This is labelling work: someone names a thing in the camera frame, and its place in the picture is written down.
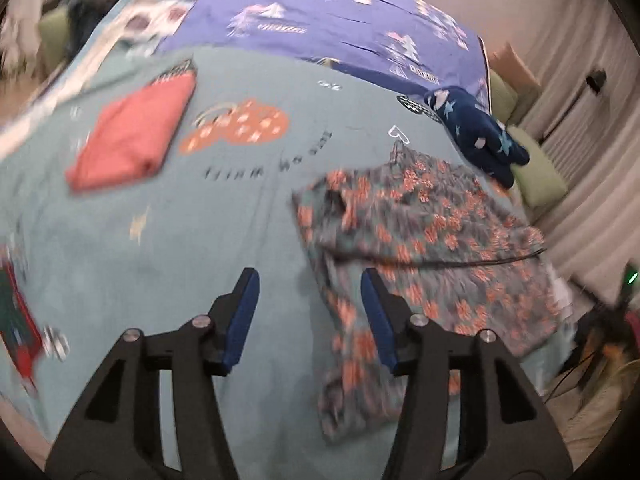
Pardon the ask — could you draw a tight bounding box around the teal printed blanket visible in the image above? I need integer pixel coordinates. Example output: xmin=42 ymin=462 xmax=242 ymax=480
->
xmin=0 ymin=0 xmax=576 ymax=456

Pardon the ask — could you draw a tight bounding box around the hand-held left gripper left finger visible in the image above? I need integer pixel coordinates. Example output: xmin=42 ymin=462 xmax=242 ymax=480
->
xmin=46 ymin=267 xmax=261 ymax=480

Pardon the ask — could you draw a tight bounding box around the tan cushion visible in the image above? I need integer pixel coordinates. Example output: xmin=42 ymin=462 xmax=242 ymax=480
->
xmin=491 ymin=42 xmax=542 ymax=95

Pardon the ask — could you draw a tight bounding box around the floral patterned small garment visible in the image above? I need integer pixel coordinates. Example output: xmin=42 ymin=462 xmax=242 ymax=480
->
xmin=291 ymin=146 xmax=568 ymax=444

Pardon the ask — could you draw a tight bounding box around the purple printed quilt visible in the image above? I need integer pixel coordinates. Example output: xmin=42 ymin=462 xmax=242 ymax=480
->
xmin=155 ymin=0 xmax=494 ymax=111

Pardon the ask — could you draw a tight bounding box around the beige curtain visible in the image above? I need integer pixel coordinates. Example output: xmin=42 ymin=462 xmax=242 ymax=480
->
xmin=520 ymin=0 xmax=640 ymax=306

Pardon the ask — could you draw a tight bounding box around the green cushion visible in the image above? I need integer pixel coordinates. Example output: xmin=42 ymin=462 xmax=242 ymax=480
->
xmin=504 ymin=126 xmax=569 ymax=209
xmin=487 ymin=70 xmax=519 ymax=122

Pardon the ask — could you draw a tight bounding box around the dark blue star-print garment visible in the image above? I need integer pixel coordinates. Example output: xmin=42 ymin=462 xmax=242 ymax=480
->
xmin=423 ymin=87 xmax=530 ymax=190

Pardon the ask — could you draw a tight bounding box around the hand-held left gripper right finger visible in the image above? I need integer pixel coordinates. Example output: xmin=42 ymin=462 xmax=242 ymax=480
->
xmin=360 ymin=267 xmax=573 ymax=480

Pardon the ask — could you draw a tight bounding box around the pink folded cloth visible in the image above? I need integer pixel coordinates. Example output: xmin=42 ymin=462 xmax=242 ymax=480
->
xmin=65 ymin=72 xmax=197 ymax=192

